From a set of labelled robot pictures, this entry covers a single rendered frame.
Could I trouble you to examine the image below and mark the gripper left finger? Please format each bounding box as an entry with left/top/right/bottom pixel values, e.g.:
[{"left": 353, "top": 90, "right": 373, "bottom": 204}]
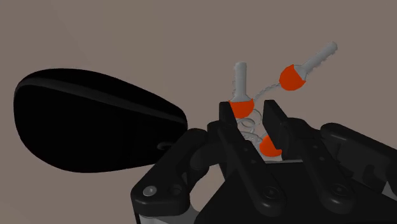
[{"left": 130, "top": 101, "right": 287, "bottom": 218}]

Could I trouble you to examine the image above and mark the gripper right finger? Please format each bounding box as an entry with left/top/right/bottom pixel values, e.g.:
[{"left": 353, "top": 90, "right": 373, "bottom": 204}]
[{"left": 262, "top": 99, "right": 397, "bottom": 216}]

